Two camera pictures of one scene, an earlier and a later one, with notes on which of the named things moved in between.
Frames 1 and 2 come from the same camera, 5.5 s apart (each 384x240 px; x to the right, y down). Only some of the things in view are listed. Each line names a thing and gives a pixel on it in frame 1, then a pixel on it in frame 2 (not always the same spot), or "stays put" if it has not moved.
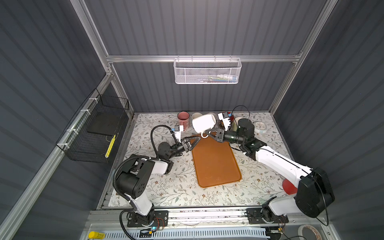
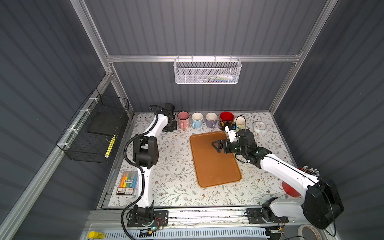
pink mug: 183,117 stays put
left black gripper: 187,147 to 173,127
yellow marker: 97,235 stays put
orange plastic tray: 214,162 stays put
